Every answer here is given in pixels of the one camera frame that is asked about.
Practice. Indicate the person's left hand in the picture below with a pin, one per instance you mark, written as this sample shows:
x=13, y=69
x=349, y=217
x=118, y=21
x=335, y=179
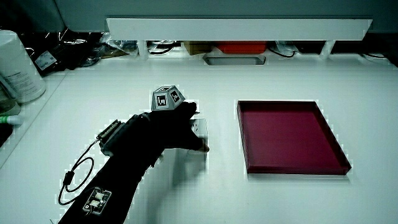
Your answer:
x=161, y=130

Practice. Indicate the white socket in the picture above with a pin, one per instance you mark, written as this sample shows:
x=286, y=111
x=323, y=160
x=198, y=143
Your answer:
x=201, y=128

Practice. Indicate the person's left forearm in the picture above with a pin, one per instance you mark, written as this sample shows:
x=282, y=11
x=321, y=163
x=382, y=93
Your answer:
x=121, y=174

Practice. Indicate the brown cardboard box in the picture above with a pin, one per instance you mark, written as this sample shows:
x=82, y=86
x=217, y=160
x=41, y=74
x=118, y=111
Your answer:
x=196, y=47

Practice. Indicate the clear plastic bag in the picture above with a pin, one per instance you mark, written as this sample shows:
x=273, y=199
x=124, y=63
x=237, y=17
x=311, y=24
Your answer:
x=119, y=45

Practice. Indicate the small circuit board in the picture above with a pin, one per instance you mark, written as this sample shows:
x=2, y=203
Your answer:
x=97, y=201

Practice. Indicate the grey flat tray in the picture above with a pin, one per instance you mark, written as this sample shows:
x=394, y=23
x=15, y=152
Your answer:
x=233, y=60

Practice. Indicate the orange box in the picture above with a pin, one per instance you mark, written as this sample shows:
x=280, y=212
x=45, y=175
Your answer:
x=242, y=46

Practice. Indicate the white desk shelf riser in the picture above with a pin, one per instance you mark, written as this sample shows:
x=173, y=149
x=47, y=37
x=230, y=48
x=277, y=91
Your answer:
x=236, y=29

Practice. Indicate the black bag with white label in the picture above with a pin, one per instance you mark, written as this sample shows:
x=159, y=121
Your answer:
x=62, y=53

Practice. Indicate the dark red tray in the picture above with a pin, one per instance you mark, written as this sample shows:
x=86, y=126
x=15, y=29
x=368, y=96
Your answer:
x=289, y=140

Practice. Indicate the green and white tube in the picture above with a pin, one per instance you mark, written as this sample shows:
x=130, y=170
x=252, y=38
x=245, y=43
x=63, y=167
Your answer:
x=11, y=119

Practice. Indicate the white cylindrical canister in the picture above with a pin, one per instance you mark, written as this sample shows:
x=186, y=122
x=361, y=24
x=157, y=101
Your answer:
x=18, y=71

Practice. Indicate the clear glass container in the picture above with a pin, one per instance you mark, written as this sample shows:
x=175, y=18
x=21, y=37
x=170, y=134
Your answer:
x=7, y=99

